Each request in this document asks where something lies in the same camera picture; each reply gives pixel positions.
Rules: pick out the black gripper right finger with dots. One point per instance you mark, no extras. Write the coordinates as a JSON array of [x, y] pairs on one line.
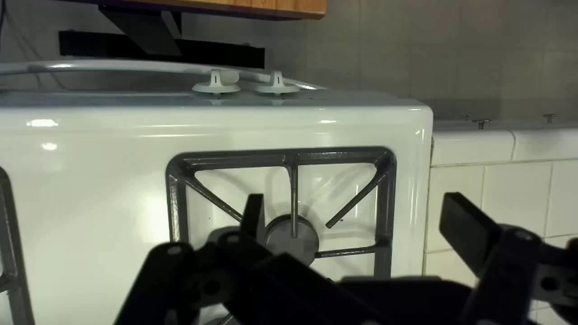
[[516, 271]]

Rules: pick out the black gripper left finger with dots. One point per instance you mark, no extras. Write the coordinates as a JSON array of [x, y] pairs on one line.
[[180, 282]]

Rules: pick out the white gas stove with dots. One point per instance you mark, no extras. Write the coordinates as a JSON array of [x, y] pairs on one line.
[[90, 181]]

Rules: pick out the round black burner cap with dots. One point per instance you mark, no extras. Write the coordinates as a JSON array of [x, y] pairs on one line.
[[303, 244]]

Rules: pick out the black cast iron burner grate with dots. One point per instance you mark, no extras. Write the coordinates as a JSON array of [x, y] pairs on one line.
[[12, 253], [281, 157]]

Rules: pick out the white burner knob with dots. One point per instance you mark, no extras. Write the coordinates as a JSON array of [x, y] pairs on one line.
[[276, 87], [214, 87]]

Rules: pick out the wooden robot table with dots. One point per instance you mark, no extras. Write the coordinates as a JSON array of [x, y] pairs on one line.
[[270, 6]]

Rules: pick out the black table frame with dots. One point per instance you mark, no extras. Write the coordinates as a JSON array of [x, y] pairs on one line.
[[149, 29]]

